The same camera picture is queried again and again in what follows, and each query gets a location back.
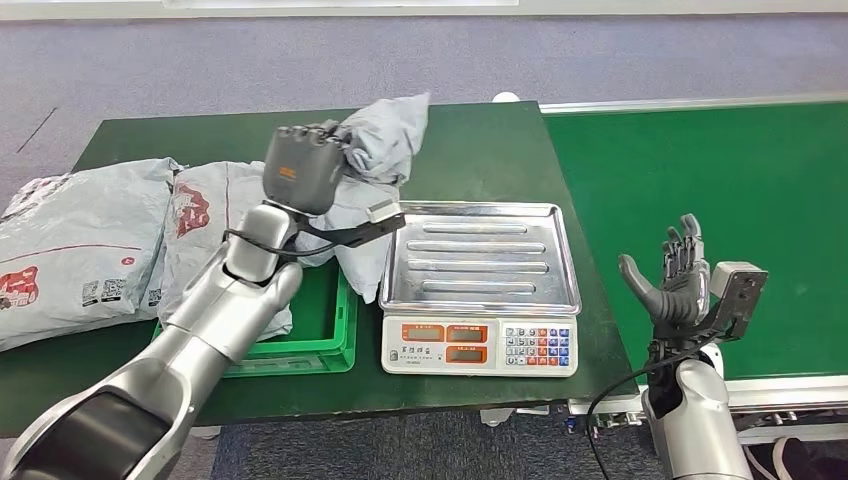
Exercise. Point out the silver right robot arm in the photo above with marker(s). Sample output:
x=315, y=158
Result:
x=696, y=417

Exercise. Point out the grey table foot bracket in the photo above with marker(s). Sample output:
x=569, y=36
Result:
x=495, y=416

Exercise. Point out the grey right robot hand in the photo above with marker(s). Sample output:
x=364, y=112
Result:
x=676, y=298

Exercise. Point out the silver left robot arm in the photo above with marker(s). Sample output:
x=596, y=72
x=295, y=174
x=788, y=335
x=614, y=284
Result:
x=218, y=318

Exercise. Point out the green conveyor belt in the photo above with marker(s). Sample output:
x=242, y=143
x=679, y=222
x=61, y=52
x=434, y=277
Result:
x=729, y=166

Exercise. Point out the large flat grey parcel bag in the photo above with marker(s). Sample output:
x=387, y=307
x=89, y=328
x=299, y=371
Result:
x=79, y=245

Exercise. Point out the white round cap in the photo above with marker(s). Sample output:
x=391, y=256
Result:
x=505, y=97

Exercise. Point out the green plastic crate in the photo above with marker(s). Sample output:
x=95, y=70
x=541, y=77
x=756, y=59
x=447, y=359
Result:
x=324, y=318

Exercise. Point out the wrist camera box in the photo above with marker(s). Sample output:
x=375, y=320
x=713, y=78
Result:
x=371, y=228
x=742, y=291

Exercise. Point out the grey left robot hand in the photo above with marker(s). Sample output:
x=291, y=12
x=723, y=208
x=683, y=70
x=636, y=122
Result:
x=301, y=172

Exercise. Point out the pillow-shaped grey parcel bag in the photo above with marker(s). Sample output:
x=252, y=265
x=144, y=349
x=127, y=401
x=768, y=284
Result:
x=384, y=139

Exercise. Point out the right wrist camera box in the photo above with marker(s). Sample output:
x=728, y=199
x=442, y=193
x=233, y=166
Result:
x=742, y=291

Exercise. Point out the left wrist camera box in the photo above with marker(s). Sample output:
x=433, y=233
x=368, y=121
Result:
x=371, y=228

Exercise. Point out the steel weighing tray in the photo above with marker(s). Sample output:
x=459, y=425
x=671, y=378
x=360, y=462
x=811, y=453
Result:
x=484, y=258

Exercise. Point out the aluminium conveyor frame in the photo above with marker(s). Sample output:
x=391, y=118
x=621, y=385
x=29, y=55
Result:
x=795, y=391

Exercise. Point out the white electronic scale body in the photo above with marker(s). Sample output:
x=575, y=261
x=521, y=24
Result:
x=484, y=364

